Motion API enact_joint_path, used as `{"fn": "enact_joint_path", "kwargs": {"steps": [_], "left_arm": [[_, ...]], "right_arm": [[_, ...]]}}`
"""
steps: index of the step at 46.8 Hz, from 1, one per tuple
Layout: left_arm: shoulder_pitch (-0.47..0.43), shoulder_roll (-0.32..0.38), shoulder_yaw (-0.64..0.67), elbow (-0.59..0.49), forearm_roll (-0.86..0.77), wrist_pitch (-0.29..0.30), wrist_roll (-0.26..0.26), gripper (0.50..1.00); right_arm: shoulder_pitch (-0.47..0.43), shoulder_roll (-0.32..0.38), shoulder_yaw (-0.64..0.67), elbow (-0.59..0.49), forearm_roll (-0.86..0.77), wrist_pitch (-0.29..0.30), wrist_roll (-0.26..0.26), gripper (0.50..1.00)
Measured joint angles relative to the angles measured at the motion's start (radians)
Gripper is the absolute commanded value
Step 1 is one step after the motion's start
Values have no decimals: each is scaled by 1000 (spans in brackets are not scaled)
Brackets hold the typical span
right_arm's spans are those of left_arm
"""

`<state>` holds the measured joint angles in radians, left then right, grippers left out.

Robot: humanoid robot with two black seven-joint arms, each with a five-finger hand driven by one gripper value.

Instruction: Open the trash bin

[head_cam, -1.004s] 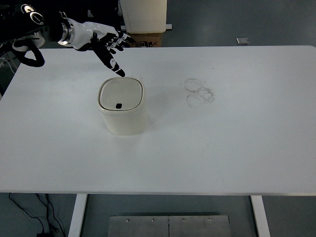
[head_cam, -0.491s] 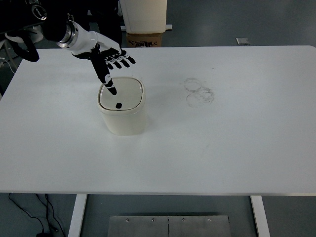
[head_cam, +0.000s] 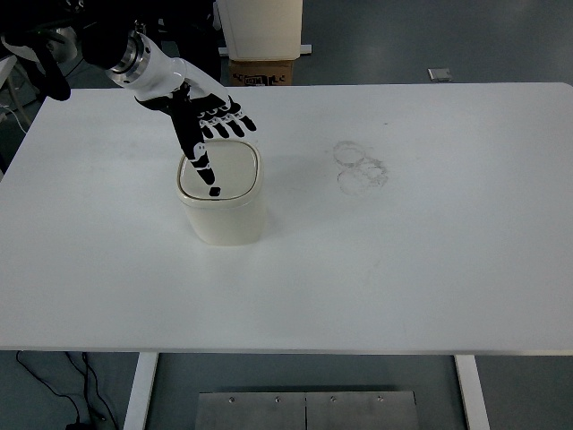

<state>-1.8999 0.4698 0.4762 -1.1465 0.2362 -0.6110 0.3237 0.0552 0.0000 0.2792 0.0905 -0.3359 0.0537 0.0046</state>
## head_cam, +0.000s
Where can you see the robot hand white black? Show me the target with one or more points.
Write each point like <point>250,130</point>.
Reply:
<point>165,76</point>

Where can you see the cream trash bin with lid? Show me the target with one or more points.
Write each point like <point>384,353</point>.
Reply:
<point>228,219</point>

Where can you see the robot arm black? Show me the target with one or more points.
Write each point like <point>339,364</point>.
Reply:
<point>98,36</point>

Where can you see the person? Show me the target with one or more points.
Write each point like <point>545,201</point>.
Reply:
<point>197,31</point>

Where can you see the brown cardboard box black print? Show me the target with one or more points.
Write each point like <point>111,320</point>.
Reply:
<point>262,74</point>

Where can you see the large cream cabinet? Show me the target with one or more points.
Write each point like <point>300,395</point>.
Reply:
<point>264,27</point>

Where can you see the white stand base bar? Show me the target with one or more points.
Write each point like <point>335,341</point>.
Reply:
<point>306,50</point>

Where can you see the white side table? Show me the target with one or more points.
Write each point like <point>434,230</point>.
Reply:
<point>13,89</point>

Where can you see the small grey floor plate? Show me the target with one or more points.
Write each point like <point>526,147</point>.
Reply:
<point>439,74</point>

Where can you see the white table leg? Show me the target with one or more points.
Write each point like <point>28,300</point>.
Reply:
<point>472,394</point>
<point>139,394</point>

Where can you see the grey metal plate with screws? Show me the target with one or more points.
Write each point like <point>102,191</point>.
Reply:
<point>304,412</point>

